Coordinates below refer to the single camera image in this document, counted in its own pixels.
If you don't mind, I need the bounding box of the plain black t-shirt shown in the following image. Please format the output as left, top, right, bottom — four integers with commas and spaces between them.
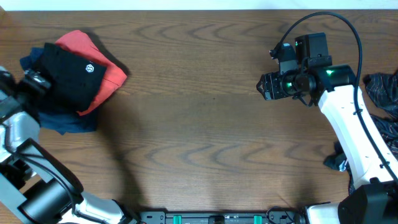
34, 43, 106, 111

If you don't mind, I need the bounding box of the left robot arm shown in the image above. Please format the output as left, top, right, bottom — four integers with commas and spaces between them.
1, 68, 141, 223

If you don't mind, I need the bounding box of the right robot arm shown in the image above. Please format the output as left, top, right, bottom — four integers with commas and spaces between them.
256, 33, 397, 223

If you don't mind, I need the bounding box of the folded navy blue garment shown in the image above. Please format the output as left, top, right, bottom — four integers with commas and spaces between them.
19, 46, 100, 136

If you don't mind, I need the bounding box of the folded red garment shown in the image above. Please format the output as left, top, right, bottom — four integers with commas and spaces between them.
55, 30, 127, 116

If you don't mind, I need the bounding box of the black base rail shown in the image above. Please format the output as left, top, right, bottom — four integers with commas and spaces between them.
137, 207, 307, 224

